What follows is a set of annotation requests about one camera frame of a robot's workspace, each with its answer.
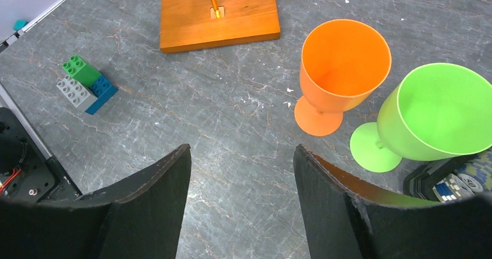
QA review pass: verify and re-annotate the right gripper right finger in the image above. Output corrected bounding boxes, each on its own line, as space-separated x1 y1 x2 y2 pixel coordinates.
293 144 491 258

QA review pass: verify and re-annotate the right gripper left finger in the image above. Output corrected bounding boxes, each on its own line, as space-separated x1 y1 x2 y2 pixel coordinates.
1 143 191 258

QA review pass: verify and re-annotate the green plastic wine glass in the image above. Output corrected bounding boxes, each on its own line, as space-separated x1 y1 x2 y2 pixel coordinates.
349 63 491 172

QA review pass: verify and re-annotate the orange plastic wine glass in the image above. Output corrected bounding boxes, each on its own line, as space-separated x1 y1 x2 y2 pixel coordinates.
294 19 392 136

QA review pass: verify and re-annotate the wooden rack base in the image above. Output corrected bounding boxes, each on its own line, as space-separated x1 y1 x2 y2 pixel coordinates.
160 0 281 53

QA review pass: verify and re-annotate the black poker chip case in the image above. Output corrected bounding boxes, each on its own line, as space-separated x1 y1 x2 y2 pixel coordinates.
403 148 491 203

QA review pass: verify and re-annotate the blue toy brick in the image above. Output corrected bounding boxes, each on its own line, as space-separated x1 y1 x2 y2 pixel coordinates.
85 75 118 115

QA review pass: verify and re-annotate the grey toy brick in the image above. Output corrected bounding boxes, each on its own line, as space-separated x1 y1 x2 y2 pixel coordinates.
56 75 97 111

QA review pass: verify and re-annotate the green toy brick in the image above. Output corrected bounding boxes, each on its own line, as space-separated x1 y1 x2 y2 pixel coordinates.
62 55 101 87

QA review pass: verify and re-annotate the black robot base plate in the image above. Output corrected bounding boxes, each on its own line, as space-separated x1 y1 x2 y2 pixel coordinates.
1 107 82 203

